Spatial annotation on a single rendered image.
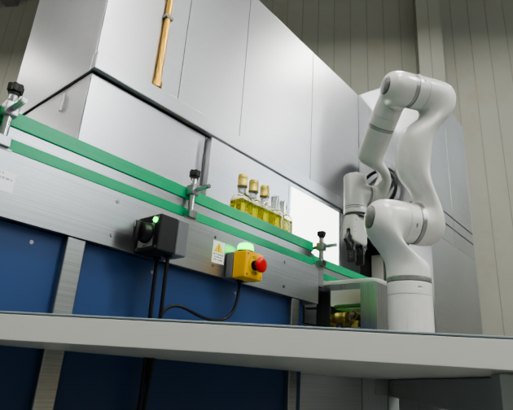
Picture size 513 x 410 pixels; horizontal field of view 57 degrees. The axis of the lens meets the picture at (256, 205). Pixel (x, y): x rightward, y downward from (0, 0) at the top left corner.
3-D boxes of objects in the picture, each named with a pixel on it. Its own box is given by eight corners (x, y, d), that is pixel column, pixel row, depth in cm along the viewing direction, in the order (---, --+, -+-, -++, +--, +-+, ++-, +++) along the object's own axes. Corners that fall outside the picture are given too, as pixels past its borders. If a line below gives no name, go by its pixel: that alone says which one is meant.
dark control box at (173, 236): (162, 263, 107) (166, 228, 110) (186, 259, 102) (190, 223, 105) (132, 255, 101) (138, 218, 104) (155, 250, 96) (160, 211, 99)
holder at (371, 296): (328, 337, 172) (329, 294, 177) (401, 337, 155) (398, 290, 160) (302, 332, 160) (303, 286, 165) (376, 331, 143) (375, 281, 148)
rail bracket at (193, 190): (191, 223, 119) (197, 174, 124) (212, 218, 114) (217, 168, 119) (179, 218, 116) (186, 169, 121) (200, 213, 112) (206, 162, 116)
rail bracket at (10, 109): (6, 154, 86) (24, 92, 91) (25, 144, 82) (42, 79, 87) (-16, 146, 84) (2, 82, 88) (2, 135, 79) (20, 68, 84)
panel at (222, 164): (335, 278, 223) (335, 211, 235) (340, 278, 221) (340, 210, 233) (196, 228, 159) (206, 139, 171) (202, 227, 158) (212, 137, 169)
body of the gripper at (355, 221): (353, 220, 176) (353, 249, 172) (339, 211, 169) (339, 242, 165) (371, 216, 171) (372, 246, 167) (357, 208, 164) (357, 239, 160)
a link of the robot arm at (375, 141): (406, 127, 167) (375, 201, 181) (365, 119, 163) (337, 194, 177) (417, 137, 159) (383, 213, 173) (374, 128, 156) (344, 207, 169)
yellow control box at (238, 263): (242, 285, 127) (243, 258, 129) (263, 283, 122) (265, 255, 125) (224, 280, 122) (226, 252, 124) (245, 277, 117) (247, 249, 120)
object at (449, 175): (413, 266, 299) (406, 141, 330) (475, 260, 276) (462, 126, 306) (360, 239, 250) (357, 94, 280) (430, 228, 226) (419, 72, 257)
